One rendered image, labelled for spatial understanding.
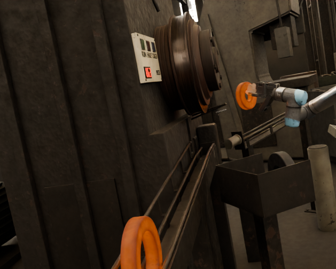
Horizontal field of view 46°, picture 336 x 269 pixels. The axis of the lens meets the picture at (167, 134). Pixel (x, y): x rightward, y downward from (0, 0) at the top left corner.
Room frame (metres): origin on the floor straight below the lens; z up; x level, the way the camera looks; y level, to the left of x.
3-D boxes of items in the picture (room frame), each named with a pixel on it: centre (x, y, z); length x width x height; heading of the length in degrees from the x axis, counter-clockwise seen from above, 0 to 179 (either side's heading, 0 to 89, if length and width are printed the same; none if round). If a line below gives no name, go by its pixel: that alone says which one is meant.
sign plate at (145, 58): (1.57, 0.02, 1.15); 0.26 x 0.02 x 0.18; 166
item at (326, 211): (2.35, -0.88, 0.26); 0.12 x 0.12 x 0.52
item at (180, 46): (1.87, -0.17, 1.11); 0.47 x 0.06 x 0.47; 166
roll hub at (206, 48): (1.85, -0.26, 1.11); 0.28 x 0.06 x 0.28; 166
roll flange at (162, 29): (1.89, -0.09, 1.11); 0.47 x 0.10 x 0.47; 166
